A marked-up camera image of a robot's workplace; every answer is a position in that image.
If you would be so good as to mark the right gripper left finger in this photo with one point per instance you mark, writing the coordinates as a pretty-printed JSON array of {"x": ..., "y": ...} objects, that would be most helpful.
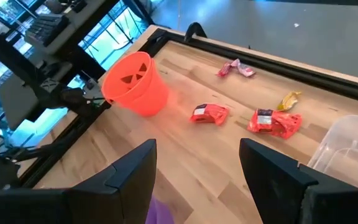
[{"x": 120, "y": 199}]

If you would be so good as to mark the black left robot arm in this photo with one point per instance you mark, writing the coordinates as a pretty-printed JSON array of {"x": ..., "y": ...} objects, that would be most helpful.
[{"x": 79, "y": 102}]

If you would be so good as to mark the purple halloween bucket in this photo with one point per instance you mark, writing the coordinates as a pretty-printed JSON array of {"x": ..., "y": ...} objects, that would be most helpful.
[{"x": 158, "y": 214}]

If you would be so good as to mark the black table clamp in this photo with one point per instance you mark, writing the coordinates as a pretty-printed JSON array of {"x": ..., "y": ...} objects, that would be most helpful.
[{"x": 191, "y": 26}]

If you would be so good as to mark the red KitKat candy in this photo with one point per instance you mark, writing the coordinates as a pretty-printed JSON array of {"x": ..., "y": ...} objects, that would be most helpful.
[
  {"x": 210, "y": 113},
  {"x": 275, "y": 124}
]

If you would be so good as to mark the orange halloween bucket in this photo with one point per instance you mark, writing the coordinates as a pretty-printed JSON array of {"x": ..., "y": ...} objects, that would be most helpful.
[{"x": 148, "y": 93}]

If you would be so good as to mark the yellow candy wrapper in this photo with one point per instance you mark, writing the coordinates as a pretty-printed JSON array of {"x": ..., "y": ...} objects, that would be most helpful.
[{"x": 288, "y": 101}]

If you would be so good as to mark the black aluminium frame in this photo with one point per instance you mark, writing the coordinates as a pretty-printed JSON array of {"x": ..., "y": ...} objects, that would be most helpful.
[{"x": 322, "y": 81}]

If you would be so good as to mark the clear plastic bin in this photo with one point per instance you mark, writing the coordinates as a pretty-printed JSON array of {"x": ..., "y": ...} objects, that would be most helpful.
[{"x": 346, "y": 149}]

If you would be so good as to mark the dark pink candy wrapper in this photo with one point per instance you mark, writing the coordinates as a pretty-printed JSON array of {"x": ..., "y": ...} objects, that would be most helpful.
[{"x": 224, "y": 71}]

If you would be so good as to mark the dark grey desk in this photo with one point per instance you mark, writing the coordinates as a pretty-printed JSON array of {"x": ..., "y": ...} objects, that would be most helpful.
[{"x": 85, "y": 18}]

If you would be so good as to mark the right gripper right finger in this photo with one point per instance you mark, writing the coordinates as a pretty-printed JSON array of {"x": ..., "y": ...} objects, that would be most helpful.
[{"x": 278, "y": 193}]

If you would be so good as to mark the light pink candy wrapper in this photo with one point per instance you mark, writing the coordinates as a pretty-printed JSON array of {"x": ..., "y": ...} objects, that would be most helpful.
[{"x": 244, "y": 70}]

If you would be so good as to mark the black screw clamp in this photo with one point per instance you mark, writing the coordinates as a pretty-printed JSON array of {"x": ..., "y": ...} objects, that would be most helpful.
[{"x": 79, "y": 4}]

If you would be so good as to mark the black backlit keyboard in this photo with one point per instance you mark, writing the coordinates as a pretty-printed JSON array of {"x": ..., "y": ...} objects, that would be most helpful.
[{"x": 47, "y": 29}]

